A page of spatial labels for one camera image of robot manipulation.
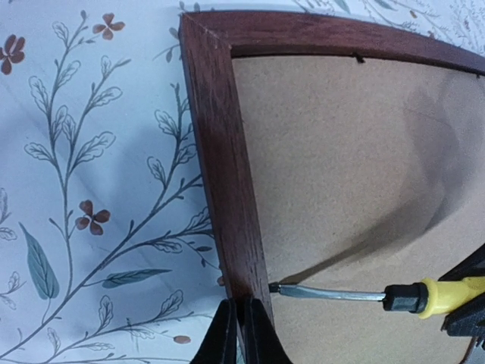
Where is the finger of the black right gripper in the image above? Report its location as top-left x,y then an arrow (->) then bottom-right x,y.
439,245 -> 484,337

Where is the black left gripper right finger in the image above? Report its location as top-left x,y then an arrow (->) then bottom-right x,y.
243,297 -> 290,364

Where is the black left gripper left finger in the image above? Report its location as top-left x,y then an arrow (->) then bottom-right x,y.
191,299 -> 237,364

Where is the yellow handled screwdriver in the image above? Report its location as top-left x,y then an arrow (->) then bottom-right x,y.
269,277 -> 484,319

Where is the red-brown wooden picture frame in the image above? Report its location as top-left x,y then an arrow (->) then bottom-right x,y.
179,11 -> 484,363

